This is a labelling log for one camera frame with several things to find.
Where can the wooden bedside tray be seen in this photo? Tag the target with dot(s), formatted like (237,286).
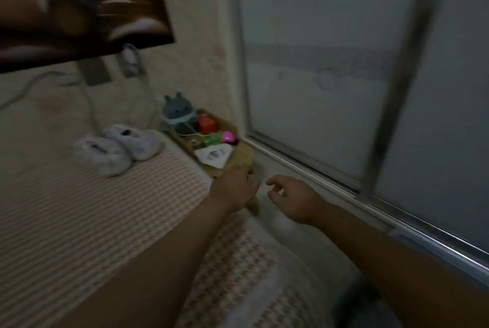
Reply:
(243,156)

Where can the person's left forearm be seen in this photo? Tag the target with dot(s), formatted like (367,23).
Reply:
(145,270)

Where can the white charger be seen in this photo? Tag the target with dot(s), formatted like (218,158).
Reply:
(132,60)

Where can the cartoon bear wall poster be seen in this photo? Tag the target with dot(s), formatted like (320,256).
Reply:
(76,3)

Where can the teal round bunny lamp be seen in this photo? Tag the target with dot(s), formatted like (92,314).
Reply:
(179,109)

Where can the grey sliding door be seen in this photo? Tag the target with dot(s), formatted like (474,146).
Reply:
(321,72)

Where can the white printed slipper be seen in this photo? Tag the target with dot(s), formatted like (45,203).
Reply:
(136,142)
(103,156)

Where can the pink ball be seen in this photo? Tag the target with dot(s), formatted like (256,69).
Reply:
(229,138)

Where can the person's right hand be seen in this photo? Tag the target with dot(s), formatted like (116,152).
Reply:
(294,198)

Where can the red toy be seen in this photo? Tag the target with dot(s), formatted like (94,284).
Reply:
(208,123)

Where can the person's right forearm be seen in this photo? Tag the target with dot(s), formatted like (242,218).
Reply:
(405,263)

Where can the green toy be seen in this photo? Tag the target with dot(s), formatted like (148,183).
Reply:
(212,140)

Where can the white printed card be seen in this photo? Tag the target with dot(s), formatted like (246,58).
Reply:
(214,156)

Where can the person's left hand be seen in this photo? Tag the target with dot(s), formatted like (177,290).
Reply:
(235,186)

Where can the grey wall socket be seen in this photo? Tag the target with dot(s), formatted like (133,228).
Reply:
(93,72)

